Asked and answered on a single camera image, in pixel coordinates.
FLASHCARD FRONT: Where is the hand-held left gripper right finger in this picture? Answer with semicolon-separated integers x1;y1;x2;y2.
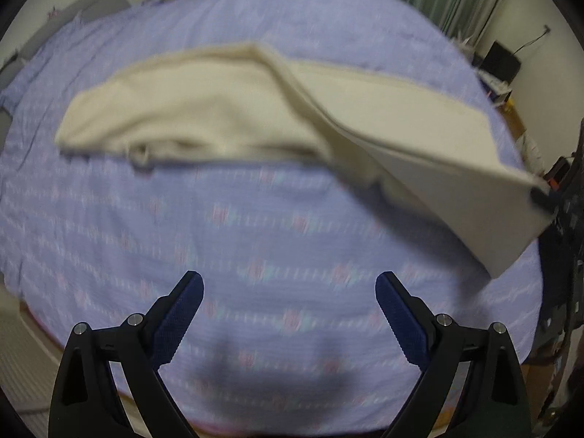
375;270;534;438

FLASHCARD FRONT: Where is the grey padded headboard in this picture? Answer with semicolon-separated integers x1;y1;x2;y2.
0;0;131;101

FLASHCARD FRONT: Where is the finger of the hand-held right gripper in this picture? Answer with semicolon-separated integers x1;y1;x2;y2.
533;188;563;214

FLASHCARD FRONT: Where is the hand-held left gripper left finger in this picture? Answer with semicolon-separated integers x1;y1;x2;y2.
48;270;204;438

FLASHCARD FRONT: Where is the black wall cable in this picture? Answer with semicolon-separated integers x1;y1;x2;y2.
513;25;550;55

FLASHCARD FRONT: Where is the black speaker box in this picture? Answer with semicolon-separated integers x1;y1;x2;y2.
484;41;522;84

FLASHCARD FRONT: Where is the purple patterned blanket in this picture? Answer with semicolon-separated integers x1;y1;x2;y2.
0;0;543;434

